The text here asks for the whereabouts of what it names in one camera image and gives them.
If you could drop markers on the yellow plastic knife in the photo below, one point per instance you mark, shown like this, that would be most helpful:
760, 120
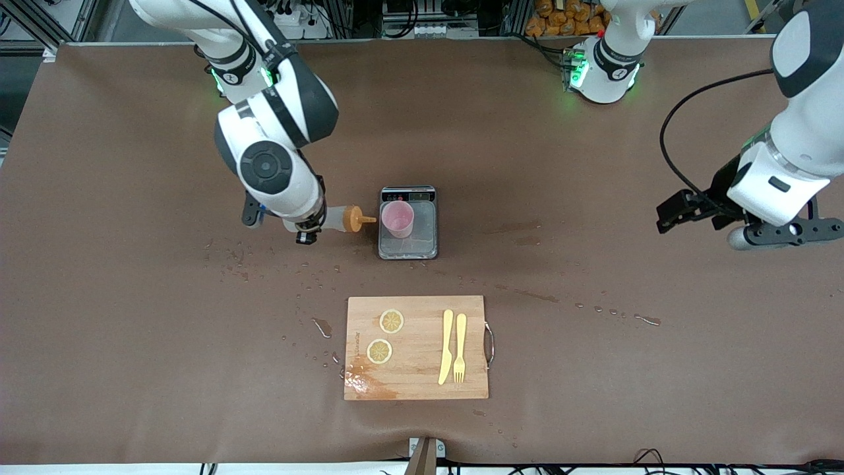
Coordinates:
446, 349

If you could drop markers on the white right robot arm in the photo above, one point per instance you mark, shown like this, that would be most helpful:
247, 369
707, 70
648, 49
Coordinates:
264, 165

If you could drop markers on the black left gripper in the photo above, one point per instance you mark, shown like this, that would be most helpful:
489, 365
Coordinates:
720, 185

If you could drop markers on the squeeze bottle with orange cap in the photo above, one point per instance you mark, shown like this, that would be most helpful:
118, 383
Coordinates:
353, 219

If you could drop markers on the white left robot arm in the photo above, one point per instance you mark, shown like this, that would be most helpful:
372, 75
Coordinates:
804, 132

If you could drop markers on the metal table edge bracket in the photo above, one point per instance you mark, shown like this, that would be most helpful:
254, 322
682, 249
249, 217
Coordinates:
426, 452

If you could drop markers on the lemon slice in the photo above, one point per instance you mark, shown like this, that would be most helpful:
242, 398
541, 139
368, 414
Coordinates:
391, 321
379, 351

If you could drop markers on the yellow plastic fork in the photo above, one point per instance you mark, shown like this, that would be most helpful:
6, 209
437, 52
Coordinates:
460, 336

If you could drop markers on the white power strip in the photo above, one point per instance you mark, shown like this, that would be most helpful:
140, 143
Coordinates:
310, 26

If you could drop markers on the pink plastic cup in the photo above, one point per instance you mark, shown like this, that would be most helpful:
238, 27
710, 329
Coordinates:
397, 219

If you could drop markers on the orange snack packs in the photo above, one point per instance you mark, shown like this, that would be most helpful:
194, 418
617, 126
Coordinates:
567, 20

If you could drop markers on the grey digital kitchen scale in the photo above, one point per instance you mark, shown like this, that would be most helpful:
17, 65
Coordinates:
422, 237

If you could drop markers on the wooden cutting board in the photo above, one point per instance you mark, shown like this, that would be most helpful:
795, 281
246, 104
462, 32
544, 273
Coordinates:
415, 369

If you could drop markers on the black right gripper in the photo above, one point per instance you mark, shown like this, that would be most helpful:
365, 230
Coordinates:
307, 233

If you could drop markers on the brown table mat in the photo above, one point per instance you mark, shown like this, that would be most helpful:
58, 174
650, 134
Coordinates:
593, 396

